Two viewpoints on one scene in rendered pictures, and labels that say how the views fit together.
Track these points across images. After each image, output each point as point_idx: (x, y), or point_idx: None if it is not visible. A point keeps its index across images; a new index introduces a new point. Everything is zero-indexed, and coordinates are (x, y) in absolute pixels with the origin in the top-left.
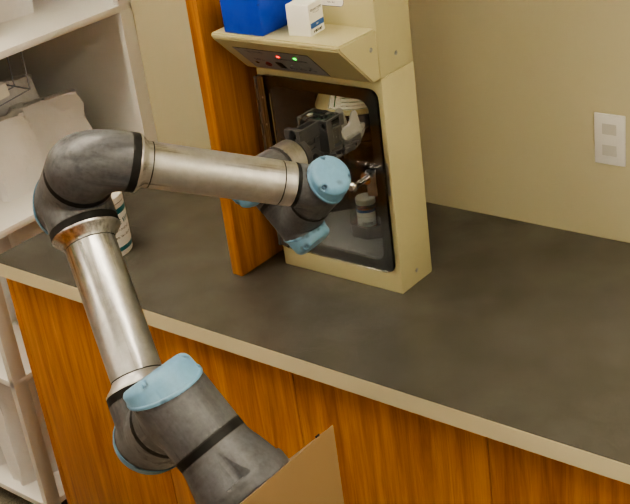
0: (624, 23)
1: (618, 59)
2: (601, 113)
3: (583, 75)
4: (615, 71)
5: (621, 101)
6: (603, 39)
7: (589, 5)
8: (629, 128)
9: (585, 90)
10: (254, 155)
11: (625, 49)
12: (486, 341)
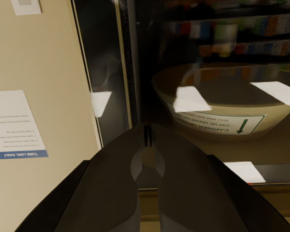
0: (41, 85)
1: (37, 60)
2: (35, 14)
3: (59, 43)
4: (36, 51)
5: (24, 27)
6: (52, 73)
7: (67, 93)
8: (10, 3)
9: (55, 31)
10: None
11: (34, 68)
12: None
